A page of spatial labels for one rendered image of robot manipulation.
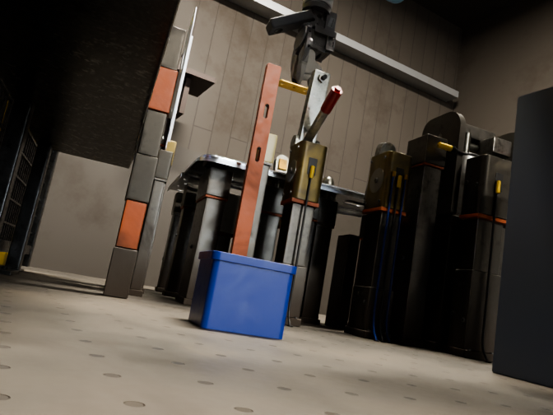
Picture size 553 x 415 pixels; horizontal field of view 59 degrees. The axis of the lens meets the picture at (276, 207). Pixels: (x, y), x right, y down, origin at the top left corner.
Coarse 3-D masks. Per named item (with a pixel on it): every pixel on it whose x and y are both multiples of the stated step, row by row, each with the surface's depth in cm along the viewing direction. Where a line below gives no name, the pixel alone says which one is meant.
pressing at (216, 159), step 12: (204, 156) 99; (216, 156) 99; (192, 168) 111; (204, 168) 111; (228, 168) 106; (240, 168) 100; (240, 180) 117; (276, 180) 110; (324, 192) 113; (336, 192) 107; (348, 192) 108; (348, 204) 121; (360, 204) 119; (360, 216) 131
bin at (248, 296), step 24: (216, 264) 58; (240, 264) 59; (264, 264) 59; (216, 288) 57; (240, 288) 58; (264, 288) 59; (288, 288) 60; (192, 312) 63; (216, 312) 57; (240, 312) 58; (264, 312) 59; (264, 336) 59
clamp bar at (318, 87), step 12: (312, 72) 102; (324, 72) 101; (312, 84) 100; (324, 84) 101; (312, 96) 100; (324, 96) 101; (312, 108) 100; (300, 120) 102; (312, 120) 101; (300, 132) 100
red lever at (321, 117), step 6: (336, 90) 91; (330, 96) 92; (336, 96) 91; (324, 102) 93; (330, 102) 92; (336, 102) 93; (324, 108) 94; (330, 108) 93; (318, 114) 95; (324, 114) 95; (318, 120) 96; (324, 120) 96; (312, 126) 98; (318, 126) 97; (312, 132) 98; (306, 138) 99; (312, 138) 99
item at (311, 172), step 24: (312, 144) 95; (288, 168) 99; (312, 168) 94; (288, 192) 96; (312, 192) 94; (288, 216) 94; (312, 216) 95; (288, 240) 93; (288, 264) 92; (288, 312) 89
